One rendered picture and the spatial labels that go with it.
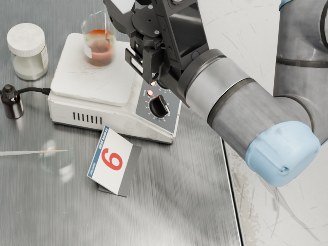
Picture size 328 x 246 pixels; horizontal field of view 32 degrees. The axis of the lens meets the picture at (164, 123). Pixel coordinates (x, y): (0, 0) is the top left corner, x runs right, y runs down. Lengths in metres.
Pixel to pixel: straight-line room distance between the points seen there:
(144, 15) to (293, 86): 0.20
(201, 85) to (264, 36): 0.45
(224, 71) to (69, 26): 0.47
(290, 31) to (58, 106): 0.37
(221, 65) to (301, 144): 0.13
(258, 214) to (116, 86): 0.29
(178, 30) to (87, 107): 0.26
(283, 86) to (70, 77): 0.33
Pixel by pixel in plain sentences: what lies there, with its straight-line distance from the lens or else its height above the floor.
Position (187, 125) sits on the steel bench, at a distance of 0.93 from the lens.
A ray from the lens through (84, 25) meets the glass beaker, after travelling 0.85.
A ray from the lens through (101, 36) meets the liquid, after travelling 0.87.
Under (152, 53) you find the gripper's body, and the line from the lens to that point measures 0.69.
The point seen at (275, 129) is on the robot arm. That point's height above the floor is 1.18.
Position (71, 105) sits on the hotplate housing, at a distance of 0.86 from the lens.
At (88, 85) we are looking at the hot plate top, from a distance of 0.86.
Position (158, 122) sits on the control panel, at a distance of 0.87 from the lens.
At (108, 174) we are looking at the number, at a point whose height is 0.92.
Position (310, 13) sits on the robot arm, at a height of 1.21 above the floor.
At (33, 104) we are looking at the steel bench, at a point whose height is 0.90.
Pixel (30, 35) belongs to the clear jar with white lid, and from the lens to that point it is 0.94.
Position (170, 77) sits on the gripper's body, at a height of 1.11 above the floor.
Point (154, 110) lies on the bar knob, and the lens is 0.87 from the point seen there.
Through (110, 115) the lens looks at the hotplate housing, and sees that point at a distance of 0.86.
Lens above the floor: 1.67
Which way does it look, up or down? 57 degrees down
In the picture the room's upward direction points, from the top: 8 degrees clockwise
